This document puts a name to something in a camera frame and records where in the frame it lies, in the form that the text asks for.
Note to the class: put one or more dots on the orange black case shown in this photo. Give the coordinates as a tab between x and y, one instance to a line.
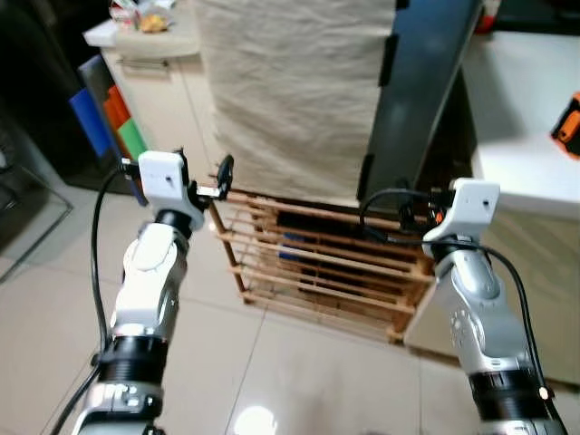
569	127

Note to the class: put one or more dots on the large beige linen cloth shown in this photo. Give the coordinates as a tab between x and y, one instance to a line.
290	91

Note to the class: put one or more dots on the white counter unit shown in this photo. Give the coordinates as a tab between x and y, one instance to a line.
526	109

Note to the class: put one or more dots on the wooden slatted rack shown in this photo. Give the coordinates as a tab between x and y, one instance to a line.
317	258

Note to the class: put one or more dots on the clear bag yellow snacks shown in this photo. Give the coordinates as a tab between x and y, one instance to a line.
154	23

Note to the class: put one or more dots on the dark grey plastic board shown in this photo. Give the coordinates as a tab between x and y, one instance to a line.
95	72

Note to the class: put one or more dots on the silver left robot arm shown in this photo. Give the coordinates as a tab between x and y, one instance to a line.
149	281

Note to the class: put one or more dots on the orange plastic board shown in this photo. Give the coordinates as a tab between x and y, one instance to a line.
116	107

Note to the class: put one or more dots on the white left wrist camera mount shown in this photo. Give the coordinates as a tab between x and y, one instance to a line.
163	181

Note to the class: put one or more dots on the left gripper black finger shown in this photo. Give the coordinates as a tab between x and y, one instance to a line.
225	172

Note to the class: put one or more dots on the small blue item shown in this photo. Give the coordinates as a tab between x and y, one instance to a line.
292	246

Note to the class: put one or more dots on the dark grey tall panel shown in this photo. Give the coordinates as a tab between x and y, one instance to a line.
426	72

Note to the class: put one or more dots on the red white container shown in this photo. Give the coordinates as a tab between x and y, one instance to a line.
489	16

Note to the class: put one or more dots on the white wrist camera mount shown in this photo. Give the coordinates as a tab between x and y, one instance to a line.
163	181
471	208

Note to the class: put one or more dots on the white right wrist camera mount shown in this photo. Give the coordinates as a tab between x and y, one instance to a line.
471	208

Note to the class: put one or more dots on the white kitchen cabinet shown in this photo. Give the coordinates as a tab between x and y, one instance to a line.
172	118

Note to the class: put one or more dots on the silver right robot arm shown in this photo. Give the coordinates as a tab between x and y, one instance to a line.
471	299

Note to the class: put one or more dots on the black fridge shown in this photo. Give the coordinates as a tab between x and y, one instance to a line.
36	72

